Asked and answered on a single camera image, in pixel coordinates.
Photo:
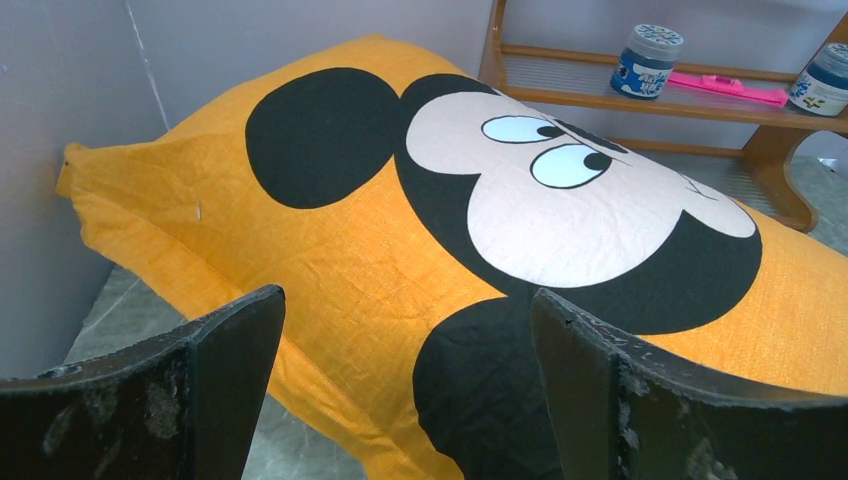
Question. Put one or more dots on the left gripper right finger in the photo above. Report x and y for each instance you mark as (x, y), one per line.
(623, 408)

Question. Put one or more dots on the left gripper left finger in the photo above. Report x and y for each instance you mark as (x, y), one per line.
(183, 404)

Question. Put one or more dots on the orange Mickey Mouse pillowcase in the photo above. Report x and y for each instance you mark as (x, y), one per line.
(411, 212)

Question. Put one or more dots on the wooden three-tier shelf rack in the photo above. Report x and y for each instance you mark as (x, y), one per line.
(581, 79)

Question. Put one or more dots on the pink plastic strip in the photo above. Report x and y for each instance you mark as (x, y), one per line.
(730, 87)

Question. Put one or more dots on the left blue white jar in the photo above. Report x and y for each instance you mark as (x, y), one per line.
(647, 61)

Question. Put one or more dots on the blue white jar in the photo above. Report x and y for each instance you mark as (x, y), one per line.
(647, 61)
(821, 88)

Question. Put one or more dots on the right blue white jar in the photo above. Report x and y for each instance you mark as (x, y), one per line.
(821, 88)

